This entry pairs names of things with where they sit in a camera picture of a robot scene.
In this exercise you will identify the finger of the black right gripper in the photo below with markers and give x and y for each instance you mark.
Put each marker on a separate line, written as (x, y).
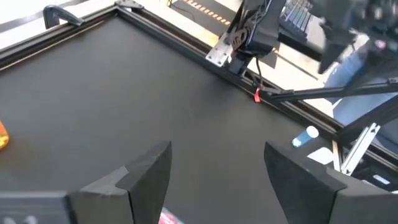
(331, 56)

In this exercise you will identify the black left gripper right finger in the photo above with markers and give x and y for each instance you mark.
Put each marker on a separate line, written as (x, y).
(304, 196)

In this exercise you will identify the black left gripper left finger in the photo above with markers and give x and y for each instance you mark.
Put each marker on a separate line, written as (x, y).
(146, 193)

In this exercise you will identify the clear tube with pink contents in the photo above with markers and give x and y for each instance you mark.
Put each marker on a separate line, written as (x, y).
(169, 218)

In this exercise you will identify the blue pill bottle white cap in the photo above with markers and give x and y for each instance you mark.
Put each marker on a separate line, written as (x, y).
(303, 138)

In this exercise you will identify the orange bottle yellow green pills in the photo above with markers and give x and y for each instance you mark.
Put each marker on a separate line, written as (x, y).
(3, 137)

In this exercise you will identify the dark grey desk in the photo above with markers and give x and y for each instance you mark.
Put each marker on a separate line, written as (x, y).
(298, 43)

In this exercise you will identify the light blue fabric object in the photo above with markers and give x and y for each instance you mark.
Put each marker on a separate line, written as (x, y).
(351, 93)

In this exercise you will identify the black computer keyboard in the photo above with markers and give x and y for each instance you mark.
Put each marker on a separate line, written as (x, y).
(295, 12)

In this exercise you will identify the silver aluminium extrusion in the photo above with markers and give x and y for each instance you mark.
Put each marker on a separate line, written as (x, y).
(360, 146)

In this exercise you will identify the black box with white labels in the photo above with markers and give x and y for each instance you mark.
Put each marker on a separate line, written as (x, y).
(379, 179)

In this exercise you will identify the red tag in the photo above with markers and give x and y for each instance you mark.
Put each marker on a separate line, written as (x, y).
(257, 96)

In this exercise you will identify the black table mat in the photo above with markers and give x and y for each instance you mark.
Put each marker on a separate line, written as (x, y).
(124, 109)

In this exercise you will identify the black floor mat orange stripes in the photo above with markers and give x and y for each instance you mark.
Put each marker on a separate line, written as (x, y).
(217, 9)

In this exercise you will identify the black table clamp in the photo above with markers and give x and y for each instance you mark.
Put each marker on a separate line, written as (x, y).
(62, 14)

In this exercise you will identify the black aluminium table frame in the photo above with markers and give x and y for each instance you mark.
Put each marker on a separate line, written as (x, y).
(186, 46)

